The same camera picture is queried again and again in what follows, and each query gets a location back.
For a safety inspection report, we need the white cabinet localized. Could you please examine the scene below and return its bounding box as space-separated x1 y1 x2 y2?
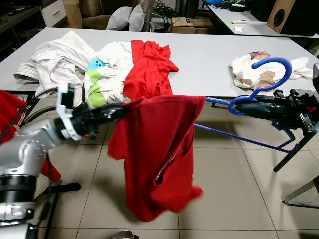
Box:
41 0 68 28

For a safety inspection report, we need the grey pillow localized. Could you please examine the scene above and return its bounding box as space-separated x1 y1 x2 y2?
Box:
129 4 146 31
106 6 133 31

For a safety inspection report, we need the black floor stand leg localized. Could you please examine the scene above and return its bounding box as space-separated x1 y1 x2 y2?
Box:
30 182 83 239

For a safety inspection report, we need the grey side table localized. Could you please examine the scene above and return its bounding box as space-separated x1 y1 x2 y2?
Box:
203 4 319 39

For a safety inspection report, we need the red cotton shirt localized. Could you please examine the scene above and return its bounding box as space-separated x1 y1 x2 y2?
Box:
123 40 179 100
107 95 206 223

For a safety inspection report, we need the brown armchair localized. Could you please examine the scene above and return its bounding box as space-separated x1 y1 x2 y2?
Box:
80 0 118 30

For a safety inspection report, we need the black table leg frame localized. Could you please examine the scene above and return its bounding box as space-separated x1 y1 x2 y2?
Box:
273 124 319 208

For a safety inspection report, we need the grey robot leg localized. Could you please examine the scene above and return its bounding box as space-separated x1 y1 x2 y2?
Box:
111 230 139 239

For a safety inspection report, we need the wooden fronted speaker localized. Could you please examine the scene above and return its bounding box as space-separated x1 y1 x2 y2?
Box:
267 0 298 34

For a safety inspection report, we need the brown cardboard box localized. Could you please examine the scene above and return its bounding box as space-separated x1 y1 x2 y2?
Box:
171 17 216 34

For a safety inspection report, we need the blue plastic clothes hanger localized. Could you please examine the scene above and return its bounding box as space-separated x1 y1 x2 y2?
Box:
193 56 302 153

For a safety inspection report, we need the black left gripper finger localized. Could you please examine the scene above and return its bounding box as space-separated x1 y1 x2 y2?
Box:
96 104 127 118
98 115 124 127

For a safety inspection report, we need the brown cardboard panel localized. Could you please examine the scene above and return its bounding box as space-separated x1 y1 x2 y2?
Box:
62 0 84 29

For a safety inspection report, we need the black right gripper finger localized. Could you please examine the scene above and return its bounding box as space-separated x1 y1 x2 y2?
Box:
248 97 280 107
238 106 281 120

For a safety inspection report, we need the cream garment with print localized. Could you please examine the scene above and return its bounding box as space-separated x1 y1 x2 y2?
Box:
229 50 315 90

